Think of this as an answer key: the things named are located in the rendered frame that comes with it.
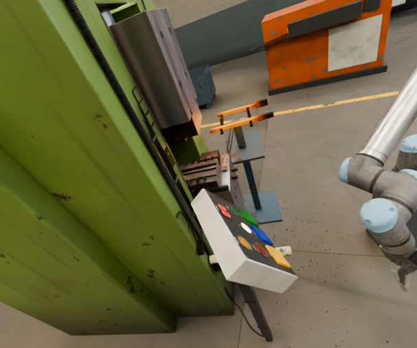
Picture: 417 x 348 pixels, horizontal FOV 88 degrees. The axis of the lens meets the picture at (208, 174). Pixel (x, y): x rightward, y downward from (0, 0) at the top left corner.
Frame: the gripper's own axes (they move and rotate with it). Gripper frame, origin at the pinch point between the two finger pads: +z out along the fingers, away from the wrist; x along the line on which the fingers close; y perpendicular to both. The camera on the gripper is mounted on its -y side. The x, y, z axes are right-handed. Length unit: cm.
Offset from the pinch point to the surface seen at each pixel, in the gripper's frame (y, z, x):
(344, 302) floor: 45, 64, 28
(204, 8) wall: 785, -218, -276
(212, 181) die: 65, -52, 34
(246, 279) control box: 0, -51, 39
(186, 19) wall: 824, -240, -220
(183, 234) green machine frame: 41, -53, 57
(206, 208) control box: 22, -64, 37
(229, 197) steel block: 63, -40, 33
